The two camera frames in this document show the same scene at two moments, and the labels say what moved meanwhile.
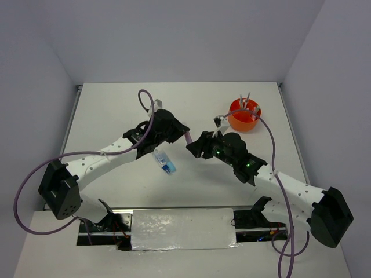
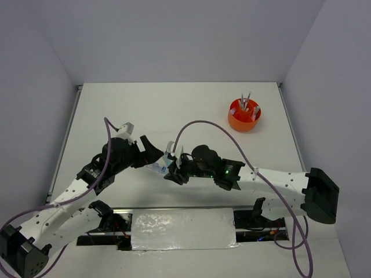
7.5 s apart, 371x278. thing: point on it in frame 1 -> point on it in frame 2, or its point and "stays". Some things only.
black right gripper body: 214,147 -> 191,169
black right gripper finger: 197,147 -> 176,175
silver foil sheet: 154,230 stays
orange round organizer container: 243,120 stays
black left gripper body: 174,131 -> 133,158
